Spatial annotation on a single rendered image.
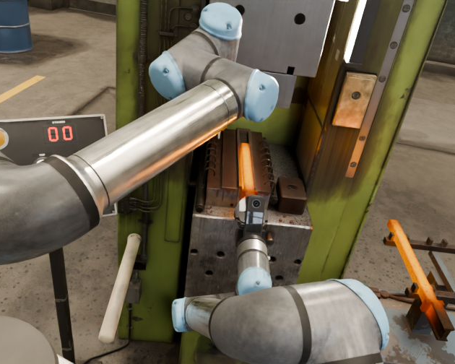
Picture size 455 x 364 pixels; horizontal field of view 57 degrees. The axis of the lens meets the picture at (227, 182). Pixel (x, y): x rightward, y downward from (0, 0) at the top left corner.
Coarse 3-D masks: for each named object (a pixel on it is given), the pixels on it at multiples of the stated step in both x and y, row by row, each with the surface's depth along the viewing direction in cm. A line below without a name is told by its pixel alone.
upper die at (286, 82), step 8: (264, 72) 110; (272, 72) 110; (288, 72) 112; (280, 80) 111; (288, 80) 111; (280, 88) 112; (288, 88) 112; (280, 96) 114; (288, 96) 114; (280, 104) 115; (288, 104) 115
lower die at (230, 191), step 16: (240, 128) 165; (224, 144) 153; (256, 144) 156; (224, 160) 143; (256, 160) 146; (208, 176) 135; (224, 176) 135; (240, 176) 134; (256, 176) 137; (208, 192) 131; (224, 192) 131; (240, 192) 131
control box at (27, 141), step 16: (0, 128) 103; (16, 128) 105; (32, 128) 106; (48, 128) 108; (64, 128) 109; (80, 128) 111; (96, 128) 113; (16, 144) 105; (32, 144) 107; (48, 144) 108; (64, 144) 110; (80, 144) 111; (16, 160) 105; (32, 160) 107; (112, 208) 116
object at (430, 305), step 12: (396, 228) 130; (396, 240) 126; (408, 252) 121; (408, 264) 117; (420, 276) 113; (420, 288) 109; (432, 300) 105; (432, 312) 104; (444, 312) 101; (432, 324) 102; (444, 324) 98; (444, 336) 98
